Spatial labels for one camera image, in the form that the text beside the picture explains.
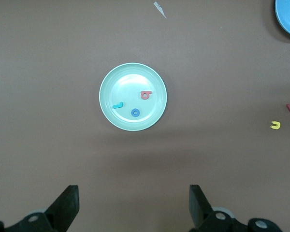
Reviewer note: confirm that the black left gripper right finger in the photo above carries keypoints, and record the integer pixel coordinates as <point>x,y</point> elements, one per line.
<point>198,207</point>

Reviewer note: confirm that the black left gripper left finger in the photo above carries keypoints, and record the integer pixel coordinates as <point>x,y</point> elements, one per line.
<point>65,205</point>

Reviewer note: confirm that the blue foam letter o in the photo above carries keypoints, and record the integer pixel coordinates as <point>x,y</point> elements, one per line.
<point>132,113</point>

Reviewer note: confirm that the teal foam letter r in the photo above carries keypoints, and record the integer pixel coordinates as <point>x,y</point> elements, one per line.
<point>121,105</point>

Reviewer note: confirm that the pink foam letter b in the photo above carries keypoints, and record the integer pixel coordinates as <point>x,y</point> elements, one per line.
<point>142,97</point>

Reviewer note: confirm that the yellow foam letter u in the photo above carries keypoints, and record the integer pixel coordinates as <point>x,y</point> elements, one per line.
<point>278,125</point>

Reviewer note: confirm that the light green round plate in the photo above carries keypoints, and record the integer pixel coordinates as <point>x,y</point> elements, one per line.
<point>125,84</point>

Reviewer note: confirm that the white paper scrap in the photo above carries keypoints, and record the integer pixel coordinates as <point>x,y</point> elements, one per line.
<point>159,7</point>

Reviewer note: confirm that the blue round plate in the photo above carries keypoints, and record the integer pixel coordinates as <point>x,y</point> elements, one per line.
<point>288,17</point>

